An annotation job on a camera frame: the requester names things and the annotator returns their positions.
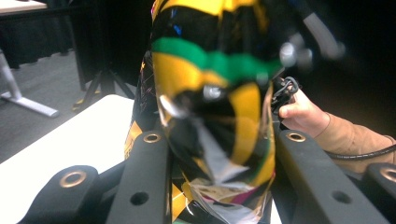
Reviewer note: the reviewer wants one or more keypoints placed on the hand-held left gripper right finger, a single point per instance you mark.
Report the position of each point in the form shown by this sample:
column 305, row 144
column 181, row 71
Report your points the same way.
column 311, row 180

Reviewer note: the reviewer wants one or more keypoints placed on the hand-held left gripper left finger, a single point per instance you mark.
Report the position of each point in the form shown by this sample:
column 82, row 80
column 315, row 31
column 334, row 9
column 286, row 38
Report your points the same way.
column 146, row 174

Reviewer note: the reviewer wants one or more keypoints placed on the black yellow green snack packet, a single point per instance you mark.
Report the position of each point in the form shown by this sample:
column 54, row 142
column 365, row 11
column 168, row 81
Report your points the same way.
column 214, row 93

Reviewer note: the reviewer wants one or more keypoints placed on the white table cover sheet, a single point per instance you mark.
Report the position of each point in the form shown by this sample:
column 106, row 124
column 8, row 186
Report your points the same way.
column 62, row 146

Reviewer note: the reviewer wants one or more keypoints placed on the yellow black hazard tape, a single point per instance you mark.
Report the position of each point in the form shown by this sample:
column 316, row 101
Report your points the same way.
column 81, row 101

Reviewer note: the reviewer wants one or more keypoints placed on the black tripod stand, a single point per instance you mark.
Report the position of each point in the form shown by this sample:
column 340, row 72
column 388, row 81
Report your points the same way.
column 104, row 84

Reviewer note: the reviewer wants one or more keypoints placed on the white metal stand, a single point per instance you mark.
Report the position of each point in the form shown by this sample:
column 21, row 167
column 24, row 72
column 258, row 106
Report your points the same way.
column 18, row 99

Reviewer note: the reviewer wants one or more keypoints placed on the black curtain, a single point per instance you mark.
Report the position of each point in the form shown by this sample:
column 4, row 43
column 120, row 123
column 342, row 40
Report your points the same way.
column 34, row 34

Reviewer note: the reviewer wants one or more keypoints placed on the light side table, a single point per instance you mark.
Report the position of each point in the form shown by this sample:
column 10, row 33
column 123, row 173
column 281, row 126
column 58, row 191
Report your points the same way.
column 18, row 5

